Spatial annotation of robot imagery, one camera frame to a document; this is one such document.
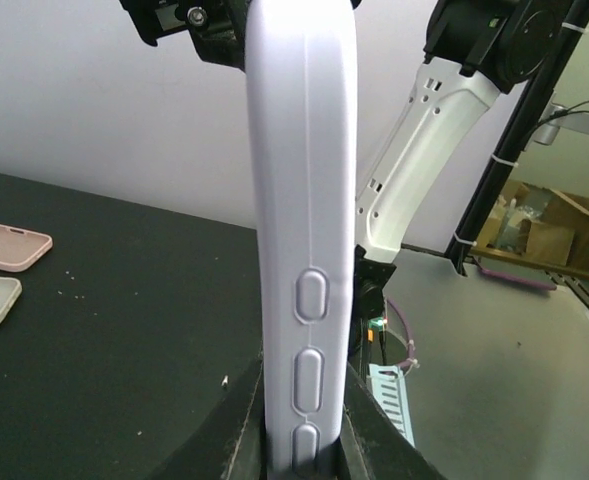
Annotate light blue slotted cable duct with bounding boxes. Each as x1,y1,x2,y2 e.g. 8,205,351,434
368,364,415,446

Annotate right black frame post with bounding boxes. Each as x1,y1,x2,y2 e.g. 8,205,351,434
446,0,589,275

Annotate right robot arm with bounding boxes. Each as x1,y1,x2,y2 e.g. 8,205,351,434
123,1,570,345

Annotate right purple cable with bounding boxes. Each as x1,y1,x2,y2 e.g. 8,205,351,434
383,297,420,371

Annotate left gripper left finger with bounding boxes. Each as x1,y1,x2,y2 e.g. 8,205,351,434
148,355,267,480

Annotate pink phone case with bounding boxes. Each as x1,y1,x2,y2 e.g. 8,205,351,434
0,224,53,273

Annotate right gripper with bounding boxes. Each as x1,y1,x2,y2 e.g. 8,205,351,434
118,0,365,76

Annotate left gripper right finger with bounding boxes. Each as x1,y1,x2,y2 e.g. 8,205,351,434
338,366,445,480

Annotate lavender cased phone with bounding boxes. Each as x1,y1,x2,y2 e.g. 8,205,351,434
245,1,358,479

